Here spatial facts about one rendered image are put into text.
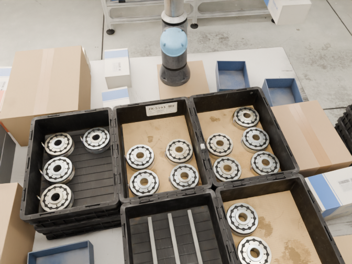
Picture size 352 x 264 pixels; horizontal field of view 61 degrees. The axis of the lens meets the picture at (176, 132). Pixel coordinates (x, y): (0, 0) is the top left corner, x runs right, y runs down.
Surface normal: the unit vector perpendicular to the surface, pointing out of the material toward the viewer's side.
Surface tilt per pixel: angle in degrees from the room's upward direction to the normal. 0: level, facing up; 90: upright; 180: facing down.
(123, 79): 90
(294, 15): 90
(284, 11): 90
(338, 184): 0
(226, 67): 90
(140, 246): 0
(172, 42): 9
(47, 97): 0
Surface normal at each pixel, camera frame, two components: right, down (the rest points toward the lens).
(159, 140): 0.00, -0.58
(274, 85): 0.03, 0.82
